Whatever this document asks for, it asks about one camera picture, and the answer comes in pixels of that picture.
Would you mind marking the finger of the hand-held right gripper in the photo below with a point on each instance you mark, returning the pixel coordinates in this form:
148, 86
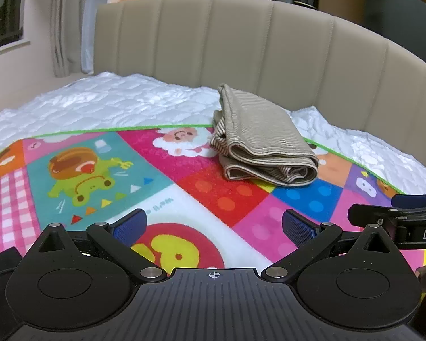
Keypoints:
369, 215
415, 200

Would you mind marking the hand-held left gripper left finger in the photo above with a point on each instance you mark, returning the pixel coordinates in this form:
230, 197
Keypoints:
129, 226

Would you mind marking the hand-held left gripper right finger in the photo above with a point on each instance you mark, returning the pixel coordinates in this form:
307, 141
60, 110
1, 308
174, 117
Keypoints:
300, 229

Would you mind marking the beige striped garment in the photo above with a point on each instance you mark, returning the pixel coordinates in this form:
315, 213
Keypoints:
262, 131

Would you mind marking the colourful cartoon printed blanket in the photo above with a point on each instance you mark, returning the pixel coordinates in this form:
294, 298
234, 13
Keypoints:
92, 184

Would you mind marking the white quilted bed cover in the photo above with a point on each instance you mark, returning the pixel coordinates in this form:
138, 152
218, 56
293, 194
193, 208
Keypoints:
110, 99

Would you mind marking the beige padded headboard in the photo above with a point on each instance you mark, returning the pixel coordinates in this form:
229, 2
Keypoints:
269, 49

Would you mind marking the pale blue cloth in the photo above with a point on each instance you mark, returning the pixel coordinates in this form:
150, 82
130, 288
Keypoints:
92, 28

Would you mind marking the beige curtain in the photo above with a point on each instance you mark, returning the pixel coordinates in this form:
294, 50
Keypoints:
65, 21

